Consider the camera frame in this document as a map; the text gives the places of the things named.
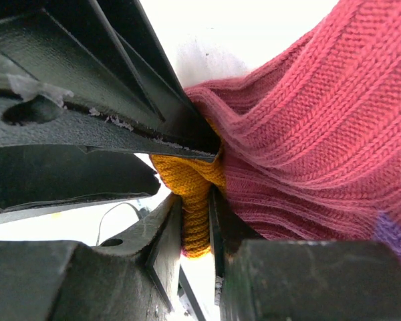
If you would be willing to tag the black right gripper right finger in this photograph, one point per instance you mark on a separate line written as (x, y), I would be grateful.
(258, 279)

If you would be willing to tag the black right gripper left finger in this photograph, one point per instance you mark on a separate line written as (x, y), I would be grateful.
(132, 276)

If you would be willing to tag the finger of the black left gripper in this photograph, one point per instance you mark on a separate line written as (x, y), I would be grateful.
(41, 179)
(92, 74)

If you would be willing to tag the maroon sock with orange cuff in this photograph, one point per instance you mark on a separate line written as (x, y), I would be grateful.
(311, 141)

